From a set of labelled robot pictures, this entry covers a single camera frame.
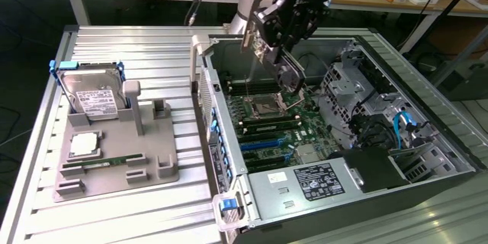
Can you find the grey floor cabinet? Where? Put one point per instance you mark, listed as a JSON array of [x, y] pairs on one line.
[[466, 81]]

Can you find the black RAM slot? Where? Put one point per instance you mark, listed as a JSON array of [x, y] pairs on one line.
[[254, 122], [251, 83], [254, 89], [263, 118], [255, 92], [251, 86]]

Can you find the grey parts rack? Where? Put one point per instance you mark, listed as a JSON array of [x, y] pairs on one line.
[[144, 147]]

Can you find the green graphics card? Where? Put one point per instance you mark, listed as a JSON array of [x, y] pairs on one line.
[[291, 75]]

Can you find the black plastic cover box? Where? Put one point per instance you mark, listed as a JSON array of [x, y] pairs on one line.
[[374, 169]]

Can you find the green motherboard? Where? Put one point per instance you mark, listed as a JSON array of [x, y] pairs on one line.
[[316, 129]]

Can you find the metal socket cover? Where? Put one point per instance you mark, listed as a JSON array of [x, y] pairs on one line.
[[295, 101]]

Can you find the CPU socket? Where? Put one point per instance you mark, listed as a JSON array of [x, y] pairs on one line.
[[263, 108]]

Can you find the black RAM stick with label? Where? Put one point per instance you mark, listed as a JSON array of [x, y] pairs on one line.
[[271, 127]]

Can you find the green RAM stick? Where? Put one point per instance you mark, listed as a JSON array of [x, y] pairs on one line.
[[111, 160]]

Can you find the silver chipset heat sink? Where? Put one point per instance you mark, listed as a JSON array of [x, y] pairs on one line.
[[307, 153]]

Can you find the hard disk with blue frame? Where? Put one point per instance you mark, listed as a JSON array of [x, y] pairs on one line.
[[95, 98]]

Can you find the black expansion slot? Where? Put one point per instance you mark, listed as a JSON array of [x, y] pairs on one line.
[[263, 137], [268, 164], [264, 156]]

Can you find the black slanted pole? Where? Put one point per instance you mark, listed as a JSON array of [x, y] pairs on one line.
[[454, 1]]

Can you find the silver CPU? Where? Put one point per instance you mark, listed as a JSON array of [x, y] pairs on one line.
[[86, 145]]

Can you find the silver power supply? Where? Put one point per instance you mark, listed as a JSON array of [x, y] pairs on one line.
[[267, 192]]

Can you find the blue case latch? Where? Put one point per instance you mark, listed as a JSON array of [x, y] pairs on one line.
[[227, 204]]

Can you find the metal disk bay cage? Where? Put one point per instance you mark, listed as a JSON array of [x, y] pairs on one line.
[[343, 89]]

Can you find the black open PC case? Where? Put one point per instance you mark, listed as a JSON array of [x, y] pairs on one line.
[[438, 204]]

